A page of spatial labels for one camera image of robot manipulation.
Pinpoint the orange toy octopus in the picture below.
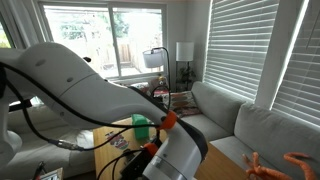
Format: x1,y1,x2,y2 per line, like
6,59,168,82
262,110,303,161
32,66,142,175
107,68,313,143
242,152,318,180

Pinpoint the wooden table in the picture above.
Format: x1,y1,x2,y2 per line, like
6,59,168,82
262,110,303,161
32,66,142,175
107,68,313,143
93,118,247,180

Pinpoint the house plant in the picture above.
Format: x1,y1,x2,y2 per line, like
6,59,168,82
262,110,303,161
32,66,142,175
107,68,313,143
177,65,196,89

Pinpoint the white couch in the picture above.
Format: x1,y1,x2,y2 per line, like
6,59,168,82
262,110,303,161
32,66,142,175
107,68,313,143
0,105,95,180

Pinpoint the arched lamp white shade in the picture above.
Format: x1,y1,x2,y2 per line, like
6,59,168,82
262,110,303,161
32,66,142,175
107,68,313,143
143,47,171,109

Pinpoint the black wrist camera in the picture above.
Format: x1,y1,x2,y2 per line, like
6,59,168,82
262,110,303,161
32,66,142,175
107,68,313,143
120,151,153,180

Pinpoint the grey sectional sofa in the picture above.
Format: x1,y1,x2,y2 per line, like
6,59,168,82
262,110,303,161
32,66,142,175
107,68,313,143
184,82,320,180

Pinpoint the green treasure chest box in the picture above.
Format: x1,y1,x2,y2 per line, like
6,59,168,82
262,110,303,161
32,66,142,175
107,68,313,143
132,114,149,139

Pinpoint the white lamp shade floor lamp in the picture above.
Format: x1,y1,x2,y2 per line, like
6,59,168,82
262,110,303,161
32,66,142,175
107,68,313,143
175,41,195,92

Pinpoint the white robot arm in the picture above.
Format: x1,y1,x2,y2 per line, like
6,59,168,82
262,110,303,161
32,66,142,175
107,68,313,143
0,42,208,180

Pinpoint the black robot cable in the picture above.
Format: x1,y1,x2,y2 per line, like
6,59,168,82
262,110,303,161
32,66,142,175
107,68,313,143
0,63,168,180

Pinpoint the patterned cushion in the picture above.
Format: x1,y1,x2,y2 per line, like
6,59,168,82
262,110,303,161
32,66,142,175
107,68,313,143
163,91,201,118

